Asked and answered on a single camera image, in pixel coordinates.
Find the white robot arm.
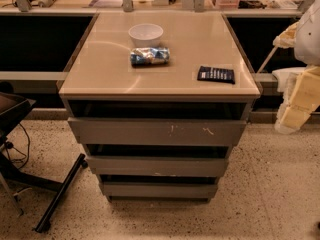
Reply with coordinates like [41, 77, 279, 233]
[273, 0, 320, 134]

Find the grey drawer cabinet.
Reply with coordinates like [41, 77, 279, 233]
[58, 11, 262, 204]

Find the blue white snack bag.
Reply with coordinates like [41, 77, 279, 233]
[130, 47, 170, 66]

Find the black cart stand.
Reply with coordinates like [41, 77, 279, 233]
[0, 91, 89, 234]

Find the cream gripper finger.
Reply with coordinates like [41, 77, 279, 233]
[274, 104, 310, 134]
[286, 65, 320, 113]

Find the black floor cable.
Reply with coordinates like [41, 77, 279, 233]
[3, 122, 32, 170]

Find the white bowl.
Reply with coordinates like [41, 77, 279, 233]
[128, 23, 164, 47]

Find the grey drawer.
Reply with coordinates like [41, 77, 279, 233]
[68, 117, 246, 146]
[99, 183, 218, 199]
[87, 156, 227, 177]

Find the grey bottom drawer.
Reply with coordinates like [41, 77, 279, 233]
[99, 183, 218, 199]

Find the grey middle drawer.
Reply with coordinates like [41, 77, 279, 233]
[87, 156, 227, 177]

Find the white dustpan with handle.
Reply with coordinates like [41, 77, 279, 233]
[254, 46, 305, 93]

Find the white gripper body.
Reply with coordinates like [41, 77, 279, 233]
[273, 22, 298, 49]

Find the grey top drawer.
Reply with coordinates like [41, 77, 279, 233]
[68, 117, 246, 146]

